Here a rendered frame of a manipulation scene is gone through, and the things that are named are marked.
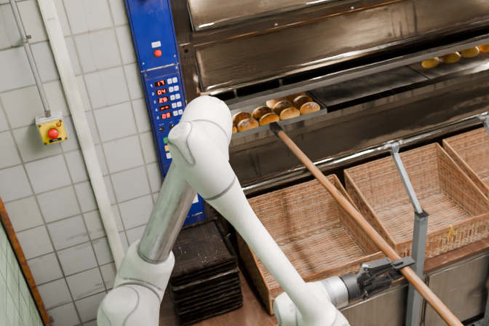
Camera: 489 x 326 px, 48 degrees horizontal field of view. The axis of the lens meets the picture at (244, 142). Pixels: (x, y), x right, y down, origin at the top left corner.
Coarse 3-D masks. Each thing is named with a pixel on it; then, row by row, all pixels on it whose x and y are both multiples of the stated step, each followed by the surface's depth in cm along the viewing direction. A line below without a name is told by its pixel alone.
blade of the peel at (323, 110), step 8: (256, 104) 269; (264, 104) 268; (320, 104) 258; (232, 112) 264; (248, 112) 262; (312, 112) 251; (320, 112) 253; (256, 120) 255; (280, 120) 253; (288, 120) 249; (296, 120) 250; (256, 128) 244; (264, 128) 246; (232, 136) 242; (240, 136) 243
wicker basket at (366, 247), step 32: (288, 192) 264; (320, 192) 268; (288, 224) 268; (320, 224) 273; (352, 224) 262; (256, 256) 262; (288, 256) 260; (320, 256) 258; (352, 256) 256; (384, 256) 238
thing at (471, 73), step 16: (432, 80) 274; (448, 80) 273; (464, 80) 276; (368, 96) 265; (384, 96) 264; (400, 96) 266; (336, 112) 257; (352, 112) 260; (288, 128) 251; (240, 144) 246
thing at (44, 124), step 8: (56, 112) 208; (40, 120) 203; (48, 120) 202; (56, 120) 203; (64, 120) 208; (40, 128) 202; (48, 128) 203; (56, 128) 204; (64, 128) 205; (40, 136) 204; (64, 136) 207; (48, 144) 206
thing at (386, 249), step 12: (288, 144) 230; (300, 156) 220; (312, 168) 212; (324, 180) 204; (336, 192) 197; (348, 204) 190; (360, 216) 184; (372, 228) 179; (372, 240) 176; (384, 252) 170; (408, 276) 160; (420, 288) 156; (432, 300) 151; (444, 312) 147; (456, 324) 144
